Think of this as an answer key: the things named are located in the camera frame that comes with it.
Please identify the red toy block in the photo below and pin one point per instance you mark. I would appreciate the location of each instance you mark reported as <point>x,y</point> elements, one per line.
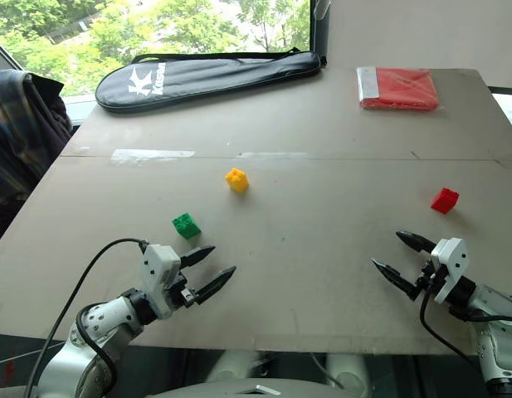
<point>444,200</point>

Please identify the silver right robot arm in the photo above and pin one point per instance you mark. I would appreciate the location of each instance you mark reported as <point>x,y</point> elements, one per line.
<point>494,327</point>

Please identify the black racket bag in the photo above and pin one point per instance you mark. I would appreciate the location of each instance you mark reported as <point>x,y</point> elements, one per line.
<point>206,79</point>

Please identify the yellow toy block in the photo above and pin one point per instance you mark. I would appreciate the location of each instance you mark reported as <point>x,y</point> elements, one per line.
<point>237,179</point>

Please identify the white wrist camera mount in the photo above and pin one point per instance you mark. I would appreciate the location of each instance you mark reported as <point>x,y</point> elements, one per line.
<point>158,273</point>
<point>450,265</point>

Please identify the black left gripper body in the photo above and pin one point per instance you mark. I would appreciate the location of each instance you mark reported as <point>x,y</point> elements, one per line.
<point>181,286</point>

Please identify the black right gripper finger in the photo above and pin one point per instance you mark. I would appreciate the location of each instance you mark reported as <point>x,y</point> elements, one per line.
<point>396,278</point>
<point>415,241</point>

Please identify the grey robot body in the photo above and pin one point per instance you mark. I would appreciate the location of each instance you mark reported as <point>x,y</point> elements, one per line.
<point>247,387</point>

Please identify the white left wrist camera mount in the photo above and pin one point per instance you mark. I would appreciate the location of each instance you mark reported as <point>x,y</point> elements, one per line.
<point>158,273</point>

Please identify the plaid jacket on chair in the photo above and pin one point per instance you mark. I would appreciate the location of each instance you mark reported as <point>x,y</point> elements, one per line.
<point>23,141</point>

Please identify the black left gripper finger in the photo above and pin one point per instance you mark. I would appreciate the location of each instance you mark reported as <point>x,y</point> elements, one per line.
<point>197,255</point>
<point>216,282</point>

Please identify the clear tape strip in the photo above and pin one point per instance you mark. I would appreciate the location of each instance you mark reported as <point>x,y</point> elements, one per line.
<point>149,156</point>

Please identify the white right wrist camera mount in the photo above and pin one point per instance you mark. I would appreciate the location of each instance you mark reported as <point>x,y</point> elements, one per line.
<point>450,265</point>

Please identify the white paper sheet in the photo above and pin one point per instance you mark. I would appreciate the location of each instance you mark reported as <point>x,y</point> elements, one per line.
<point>508,108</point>

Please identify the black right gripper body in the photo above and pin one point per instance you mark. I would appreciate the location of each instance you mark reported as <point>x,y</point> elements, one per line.
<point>429,278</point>

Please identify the red packet in plastic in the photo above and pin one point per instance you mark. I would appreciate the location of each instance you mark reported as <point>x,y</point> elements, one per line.
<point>398,88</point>

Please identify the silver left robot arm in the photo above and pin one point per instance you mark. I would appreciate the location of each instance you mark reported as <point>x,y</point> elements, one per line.
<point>98,319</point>

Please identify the green toy block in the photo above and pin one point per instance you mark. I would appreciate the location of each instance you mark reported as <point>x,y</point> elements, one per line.
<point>186,224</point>

